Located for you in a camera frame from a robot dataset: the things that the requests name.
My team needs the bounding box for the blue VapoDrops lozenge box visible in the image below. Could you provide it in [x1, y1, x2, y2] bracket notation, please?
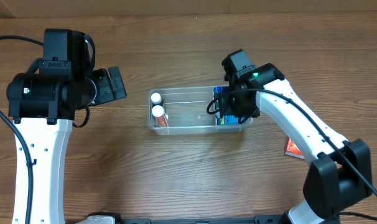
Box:
[213, 86, 239, 126]

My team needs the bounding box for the dark tube with white cap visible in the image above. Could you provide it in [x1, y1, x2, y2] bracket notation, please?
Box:
[150, 93, 164, 106]

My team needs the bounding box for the orange tube with white cap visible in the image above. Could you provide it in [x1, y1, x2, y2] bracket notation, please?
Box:
[151, 105, 169, 128]

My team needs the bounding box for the red Panadol box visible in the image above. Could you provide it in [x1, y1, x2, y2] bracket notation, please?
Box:
[284, 138, 304, 159]

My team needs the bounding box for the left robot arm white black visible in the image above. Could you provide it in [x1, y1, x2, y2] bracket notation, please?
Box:
[6, 29, 127, 223]

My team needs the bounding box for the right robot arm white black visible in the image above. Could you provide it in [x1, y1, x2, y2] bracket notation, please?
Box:
[211, 50, 373, 223]

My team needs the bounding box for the clear plastic container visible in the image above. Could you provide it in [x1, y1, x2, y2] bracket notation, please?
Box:
[147, 86, 254, 135]

